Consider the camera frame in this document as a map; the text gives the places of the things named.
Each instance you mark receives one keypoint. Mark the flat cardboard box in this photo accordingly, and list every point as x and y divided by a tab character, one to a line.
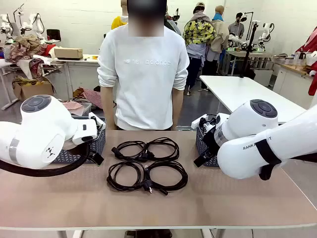
68	52

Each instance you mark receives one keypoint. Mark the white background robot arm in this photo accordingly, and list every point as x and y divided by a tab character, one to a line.
34	23
266	31
236	39
5	23

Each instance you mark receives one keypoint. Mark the person's left forearm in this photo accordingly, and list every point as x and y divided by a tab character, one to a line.
177	106

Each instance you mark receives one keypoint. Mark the pile of patterned clothes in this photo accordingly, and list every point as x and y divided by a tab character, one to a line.
27	47

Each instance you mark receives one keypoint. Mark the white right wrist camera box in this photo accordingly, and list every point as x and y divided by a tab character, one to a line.
210	121

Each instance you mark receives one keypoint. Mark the black chair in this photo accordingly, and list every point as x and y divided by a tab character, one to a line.
53	34

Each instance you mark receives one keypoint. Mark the person's right forearm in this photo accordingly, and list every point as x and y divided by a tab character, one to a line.
107	109

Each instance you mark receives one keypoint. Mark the person in white sweatshirt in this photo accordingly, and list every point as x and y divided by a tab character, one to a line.
143	81

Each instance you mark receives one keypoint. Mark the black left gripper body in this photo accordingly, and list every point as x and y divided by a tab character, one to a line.
92	148

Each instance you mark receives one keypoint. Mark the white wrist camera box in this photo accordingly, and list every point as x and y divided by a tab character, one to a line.
210	121
97	121

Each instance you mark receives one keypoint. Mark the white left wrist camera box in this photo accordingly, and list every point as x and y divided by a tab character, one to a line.
97	121

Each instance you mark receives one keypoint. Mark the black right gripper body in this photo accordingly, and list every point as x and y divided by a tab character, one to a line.
211	143

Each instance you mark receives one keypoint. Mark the red garment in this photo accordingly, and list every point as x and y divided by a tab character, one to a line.
308	42

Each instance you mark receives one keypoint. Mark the white cabinet with wooden top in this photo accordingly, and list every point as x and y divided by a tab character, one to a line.
289	81

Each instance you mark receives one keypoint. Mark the mannequin in yellow top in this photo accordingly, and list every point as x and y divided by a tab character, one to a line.
119	22

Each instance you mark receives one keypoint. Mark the open cardboard box with cloth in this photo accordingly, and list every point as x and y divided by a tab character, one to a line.
32	89

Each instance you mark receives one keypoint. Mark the person with black face mask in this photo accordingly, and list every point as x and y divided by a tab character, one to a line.
236	27

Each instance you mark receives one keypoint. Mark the white background table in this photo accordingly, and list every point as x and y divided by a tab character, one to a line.
237	91

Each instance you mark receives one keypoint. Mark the grey-blue plastic basket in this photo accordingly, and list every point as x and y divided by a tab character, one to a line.
201	143
74	156

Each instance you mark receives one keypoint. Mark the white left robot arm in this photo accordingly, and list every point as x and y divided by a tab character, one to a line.
37	129

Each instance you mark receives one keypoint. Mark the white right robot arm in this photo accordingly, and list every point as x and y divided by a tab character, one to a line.
247	158

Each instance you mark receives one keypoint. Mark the white table leg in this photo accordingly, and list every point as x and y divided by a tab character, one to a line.
213	233
69	233

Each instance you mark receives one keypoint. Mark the black camera tripod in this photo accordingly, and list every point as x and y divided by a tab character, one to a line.
250	49

